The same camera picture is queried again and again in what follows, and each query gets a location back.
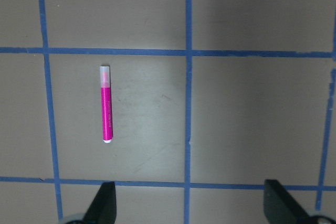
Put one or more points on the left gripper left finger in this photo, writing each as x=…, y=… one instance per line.
x=103, y=208

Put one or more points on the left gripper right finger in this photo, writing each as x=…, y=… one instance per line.
x=280, y=207

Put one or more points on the pink highlighter pen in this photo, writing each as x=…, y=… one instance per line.
x=106, y=104

